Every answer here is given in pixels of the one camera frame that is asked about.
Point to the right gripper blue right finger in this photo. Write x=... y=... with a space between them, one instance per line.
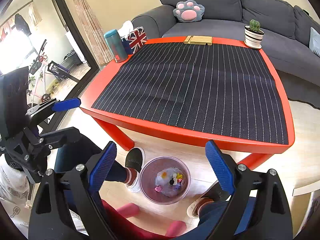
x=222 y=166

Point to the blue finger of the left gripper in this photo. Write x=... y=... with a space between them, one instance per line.
x=63 y=136
x=66 y=105

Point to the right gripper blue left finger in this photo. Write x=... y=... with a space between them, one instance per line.
x=100 y=165

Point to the plastic bag of trash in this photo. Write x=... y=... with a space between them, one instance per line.
x=169 y=181

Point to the pink translucent trash bin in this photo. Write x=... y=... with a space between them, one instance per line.
x=148 y=174

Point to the right black slipper foot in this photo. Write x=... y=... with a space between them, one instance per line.
x=214 y=194

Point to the black slipper foot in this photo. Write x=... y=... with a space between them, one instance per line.
x=214 y=194
x=129 y=173

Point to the left black slipper foot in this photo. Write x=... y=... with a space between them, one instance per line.
x=129 y=173

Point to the red coffee table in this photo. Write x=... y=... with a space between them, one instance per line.
x=114 y=124

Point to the pink stool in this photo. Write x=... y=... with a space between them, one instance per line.
x=126 y=221

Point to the teal thermos bottle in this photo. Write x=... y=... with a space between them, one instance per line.
x=115 y=45

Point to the dark pinstriped table mat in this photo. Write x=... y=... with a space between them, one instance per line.
x=218 y=89

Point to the union jack tissue box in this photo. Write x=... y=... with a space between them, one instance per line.
x=133 y=41

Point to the beige curtain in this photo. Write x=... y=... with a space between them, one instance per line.
x=94 y=32

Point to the wooden phone stand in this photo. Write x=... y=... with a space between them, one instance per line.
x=198 y=40

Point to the potted cactus striped pot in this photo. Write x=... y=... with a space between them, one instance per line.
x=253 y=35

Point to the cat paw cushion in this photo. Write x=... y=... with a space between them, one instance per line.
x=189 y=11

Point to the light blue cushion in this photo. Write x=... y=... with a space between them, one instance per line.
x=314 y=41

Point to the grey fabric sofa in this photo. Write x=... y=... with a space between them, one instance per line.
x=286 y=36

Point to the black door frame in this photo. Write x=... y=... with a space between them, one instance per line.
x=42 y=36

